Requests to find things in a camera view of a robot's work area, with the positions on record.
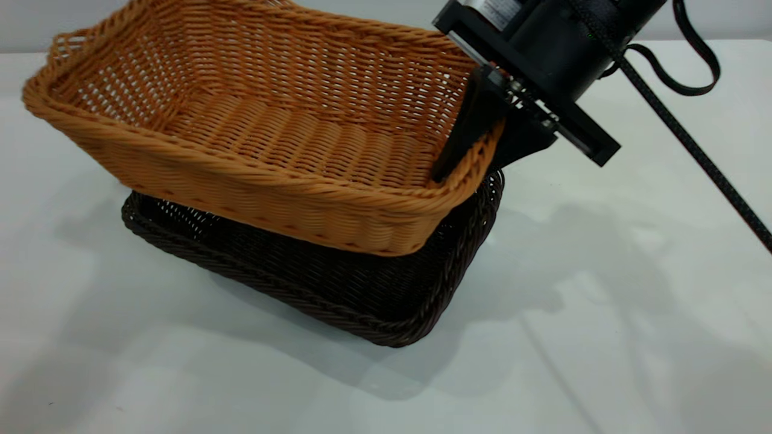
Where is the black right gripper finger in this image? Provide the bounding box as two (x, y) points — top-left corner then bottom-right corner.
(490, 105), (558, 173)
(431, 65), (506, 183)

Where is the smooth black right arm cable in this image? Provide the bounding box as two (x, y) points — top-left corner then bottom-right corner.
(603, 0), (722, 97)

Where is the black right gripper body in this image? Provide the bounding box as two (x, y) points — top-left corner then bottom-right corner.
(433, 0), (622, 167)

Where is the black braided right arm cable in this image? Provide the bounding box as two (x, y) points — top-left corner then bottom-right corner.
(567, 0), (772, 253)

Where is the black wicker basket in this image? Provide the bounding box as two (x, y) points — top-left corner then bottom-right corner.
(121, 171), (505, 348)

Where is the orange wicker basket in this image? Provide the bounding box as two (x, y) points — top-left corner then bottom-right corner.
(22, 0), (506, 257)

